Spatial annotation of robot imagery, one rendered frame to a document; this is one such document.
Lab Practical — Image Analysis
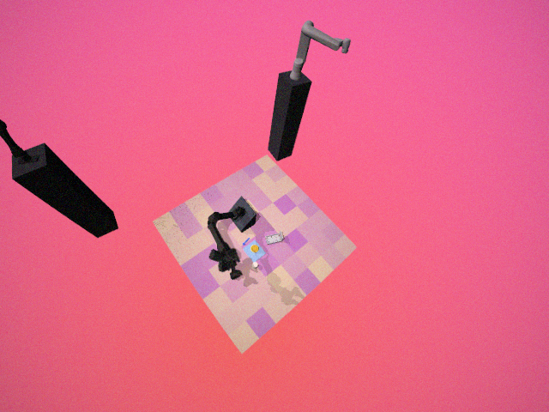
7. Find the light blue square mat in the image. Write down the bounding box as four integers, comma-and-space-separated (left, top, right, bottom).
243, 240, 266, 262

